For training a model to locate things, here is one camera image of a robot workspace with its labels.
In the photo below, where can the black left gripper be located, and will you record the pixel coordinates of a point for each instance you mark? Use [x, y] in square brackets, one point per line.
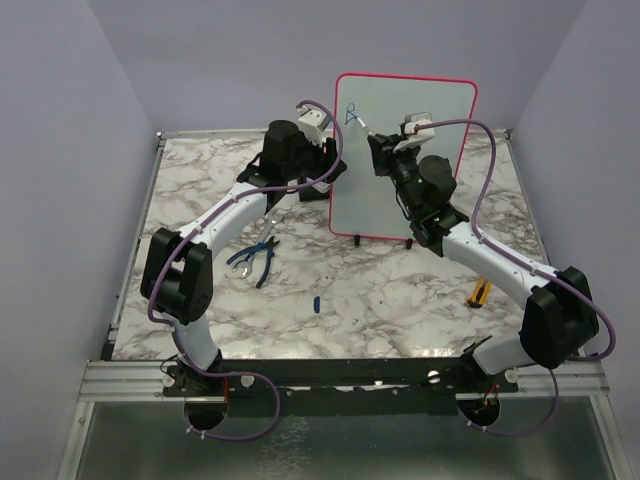
[326, 161]

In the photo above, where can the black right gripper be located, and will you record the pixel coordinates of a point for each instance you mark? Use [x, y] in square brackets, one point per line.
[384, 154]

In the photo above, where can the pink framed whiteboard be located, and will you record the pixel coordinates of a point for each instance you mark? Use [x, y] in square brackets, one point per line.
[362, 203]

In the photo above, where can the blue white whiteboard marker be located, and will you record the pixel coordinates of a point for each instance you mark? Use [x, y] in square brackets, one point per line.
[362, 124]

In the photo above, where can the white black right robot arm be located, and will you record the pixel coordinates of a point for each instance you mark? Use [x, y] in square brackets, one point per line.
[557, 317]

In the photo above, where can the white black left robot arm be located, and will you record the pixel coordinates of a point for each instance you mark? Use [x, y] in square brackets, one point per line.
[178, 274]

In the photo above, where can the silver open-end wrench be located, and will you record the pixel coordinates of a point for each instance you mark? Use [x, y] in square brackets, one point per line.
[244, 258]

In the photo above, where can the yellow utility knife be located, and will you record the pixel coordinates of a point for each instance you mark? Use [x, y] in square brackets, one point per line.
[479, 296]

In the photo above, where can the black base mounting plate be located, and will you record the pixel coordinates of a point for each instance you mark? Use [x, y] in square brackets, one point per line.
[338, 387]

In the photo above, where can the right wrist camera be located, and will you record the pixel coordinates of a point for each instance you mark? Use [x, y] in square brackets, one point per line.
[416, 130]

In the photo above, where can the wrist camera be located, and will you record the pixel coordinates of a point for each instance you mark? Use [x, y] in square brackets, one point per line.
[416, 130]
[313, 123]

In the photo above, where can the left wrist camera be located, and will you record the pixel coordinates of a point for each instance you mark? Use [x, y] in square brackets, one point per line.
[313, 123]

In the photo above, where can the aluminium table frame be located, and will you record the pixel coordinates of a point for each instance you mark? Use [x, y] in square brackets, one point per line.
[377, 301]

